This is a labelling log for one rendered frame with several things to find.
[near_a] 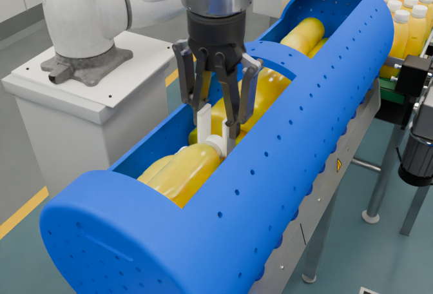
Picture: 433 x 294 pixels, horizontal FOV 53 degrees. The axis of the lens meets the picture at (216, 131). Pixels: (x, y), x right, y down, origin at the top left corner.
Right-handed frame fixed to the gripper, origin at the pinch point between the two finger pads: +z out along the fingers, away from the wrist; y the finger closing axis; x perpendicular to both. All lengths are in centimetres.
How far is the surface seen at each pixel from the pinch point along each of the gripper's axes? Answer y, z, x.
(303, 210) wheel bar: 11.8, 25.8, 14.6
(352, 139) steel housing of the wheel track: 13, 30, 47
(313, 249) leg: 7, 96, 60
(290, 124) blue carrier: 9.8, -1.7, 5.4
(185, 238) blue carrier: 8.6, -2.8, -21.1
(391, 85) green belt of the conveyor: 15, 28, 76
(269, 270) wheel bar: 11.9, 25.8, -1.6
